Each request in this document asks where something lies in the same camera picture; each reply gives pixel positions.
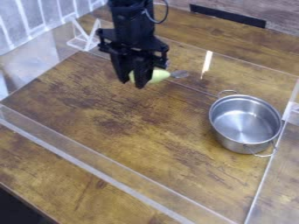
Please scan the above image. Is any clear acrylic enclosure wall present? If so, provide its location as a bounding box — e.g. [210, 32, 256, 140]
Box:
[0, 17, 299, 224]

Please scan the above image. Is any stainless steel pot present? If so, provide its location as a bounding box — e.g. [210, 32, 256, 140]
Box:
[208, 90, 283, 158]

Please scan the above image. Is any green handled metal spoon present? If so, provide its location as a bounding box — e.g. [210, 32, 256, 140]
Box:
[138, 68, 190, 84]

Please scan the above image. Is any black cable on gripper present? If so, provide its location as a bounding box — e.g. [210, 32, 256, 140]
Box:
[142, 0, 171, 25]

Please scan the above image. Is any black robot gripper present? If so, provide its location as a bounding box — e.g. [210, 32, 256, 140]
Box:
[98, 0, 170, 89]

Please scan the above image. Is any clear acrylic triangular bracket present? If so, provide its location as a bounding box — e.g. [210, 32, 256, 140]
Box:
[67, 19, 102, 52]

